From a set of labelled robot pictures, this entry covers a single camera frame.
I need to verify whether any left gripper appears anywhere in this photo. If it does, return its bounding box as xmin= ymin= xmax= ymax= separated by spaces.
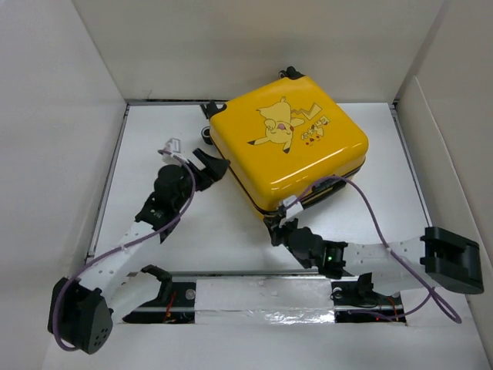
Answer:
xmin=175 ymin=150 xmax=230 ymax=211

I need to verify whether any yellow hard-shell suitcase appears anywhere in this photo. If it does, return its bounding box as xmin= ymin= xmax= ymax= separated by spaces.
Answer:
xmin=203 ymin=66 xmax=369 ymax=217

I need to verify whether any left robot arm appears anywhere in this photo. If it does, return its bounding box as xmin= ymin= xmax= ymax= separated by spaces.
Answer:
xmin=48 ymin=149 xmax=230 ymax=355

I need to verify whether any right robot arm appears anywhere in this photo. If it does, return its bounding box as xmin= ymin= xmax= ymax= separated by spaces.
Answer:
xmin=263 ymin=216 xmax=484 ymax=303

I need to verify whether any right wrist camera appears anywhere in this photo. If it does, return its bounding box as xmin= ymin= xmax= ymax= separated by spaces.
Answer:
xmin=278 ymin=195 xmax=304 ymax=224

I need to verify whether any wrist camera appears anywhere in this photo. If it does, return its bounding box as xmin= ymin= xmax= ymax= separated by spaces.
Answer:
xmin=278 ymin=195 xmax=304 ymax=224
xmin=157 ymin=138 xmax=189 ymax=163

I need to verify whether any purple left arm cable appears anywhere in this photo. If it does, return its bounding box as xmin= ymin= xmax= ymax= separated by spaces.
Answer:
xmin=49 ymin=150 xmax=197 ymax=351

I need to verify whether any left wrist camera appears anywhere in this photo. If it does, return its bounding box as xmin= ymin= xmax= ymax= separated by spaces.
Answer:
xmin=157 ymin=138 xmax=189 ymax=163

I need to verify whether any metal base rail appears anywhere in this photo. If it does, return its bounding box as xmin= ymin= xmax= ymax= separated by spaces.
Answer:
xmin=123 ymin=273 xmax=406 ymax=325

